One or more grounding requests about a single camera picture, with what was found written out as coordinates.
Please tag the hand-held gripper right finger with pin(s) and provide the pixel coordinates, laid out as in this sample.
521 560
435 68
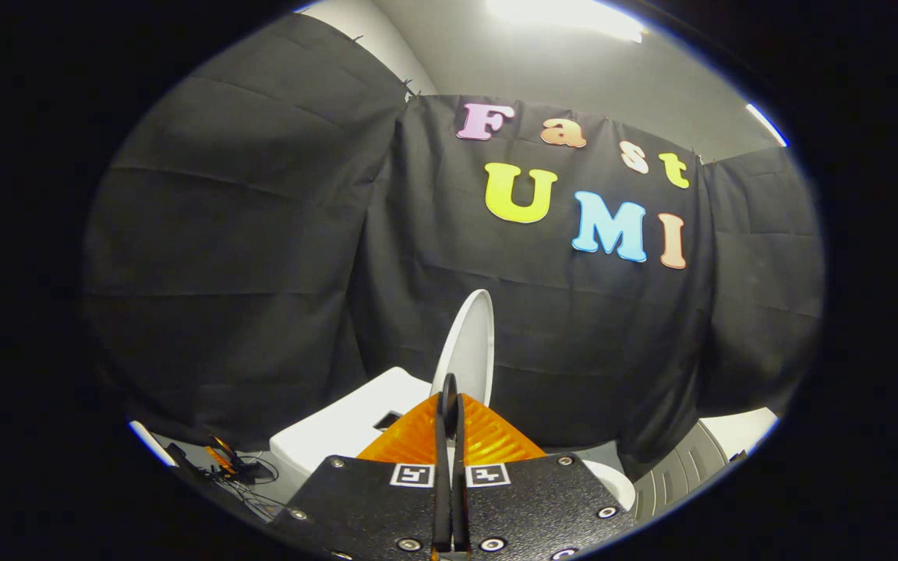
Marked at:
535 506

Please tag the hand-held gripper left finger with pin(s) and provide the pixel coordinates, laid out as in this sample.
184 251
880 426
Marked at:
371 506

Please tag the white toilet tank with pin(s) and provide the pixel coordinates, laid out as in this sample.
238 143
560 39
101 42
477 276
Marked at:
340 428

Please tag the grey ribbed door panel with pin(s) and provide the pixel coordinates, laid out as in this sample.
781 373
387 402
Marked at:
679 475

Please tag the black and orange device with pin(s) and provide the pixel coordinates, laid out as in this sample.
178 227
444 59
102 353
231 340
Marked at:
224 461

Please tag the white box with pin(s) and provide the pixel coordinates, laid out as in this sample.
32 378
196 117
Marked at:
741 428

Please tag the black backdrop cloth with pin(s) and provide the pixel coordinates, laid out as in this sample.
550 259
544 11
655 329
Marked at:
262 234

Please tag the large ceiling light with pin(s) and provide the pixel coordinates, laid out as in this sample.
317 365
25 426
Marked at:
566 15

